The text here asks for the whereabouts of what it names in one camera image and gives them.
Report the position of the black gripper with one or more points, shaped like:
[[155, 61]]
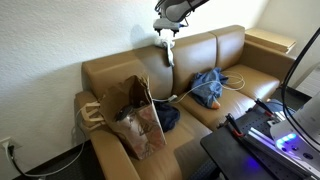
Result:
[[165, 24]]

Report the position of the white grey sock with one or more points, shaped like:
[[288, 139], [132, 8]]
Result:
[[170, 50]]

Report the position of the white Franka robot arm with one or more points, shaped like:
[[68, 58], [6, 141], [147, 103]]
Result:
[[308, 115]]

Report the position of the black item inside bag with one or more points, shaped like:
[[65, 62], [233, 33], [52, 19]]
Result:
[[122, 112]]

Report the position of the brown printed paper bag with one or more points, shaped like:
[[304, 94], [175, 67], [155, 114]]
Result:
[[146, 130]]

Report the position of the brown leather sofa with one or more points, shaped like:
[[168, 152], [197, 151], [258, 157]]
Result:
[[133, 70]]

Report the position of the white power adapter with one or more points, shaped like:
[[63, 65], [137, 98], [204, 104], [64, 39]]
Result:
[[172, 98]]

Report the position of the blue denim jeans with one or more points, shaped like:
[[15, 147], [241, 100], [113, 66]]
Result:
[[206, 87]]

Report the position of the dark blue cloth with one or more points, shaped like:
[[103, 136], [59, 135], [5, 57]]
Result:
[[167, 116]]

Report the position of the light wooden side table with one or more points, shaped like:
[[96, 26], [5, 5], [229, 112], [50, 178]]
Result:
[[270, 38]]

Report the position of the red black clamp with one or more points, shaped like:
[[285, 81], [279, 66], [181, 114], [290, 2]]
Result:
[[233, 126], [265, 106]]

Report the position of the black robot table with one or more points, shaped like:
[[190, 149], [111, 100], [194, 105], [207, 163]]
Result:
[[226, 153]]

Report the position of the aluminium mounting rail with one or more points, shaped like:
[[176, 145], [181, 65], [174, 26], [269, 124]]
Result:
[[263, 138]]

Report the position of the white wall heater unit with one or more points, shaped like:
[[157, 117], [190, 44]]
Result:
[[311, 83]]

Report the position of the white wall outlet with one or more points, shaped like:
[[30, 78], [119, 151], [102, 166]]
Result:
[[4, 141]]

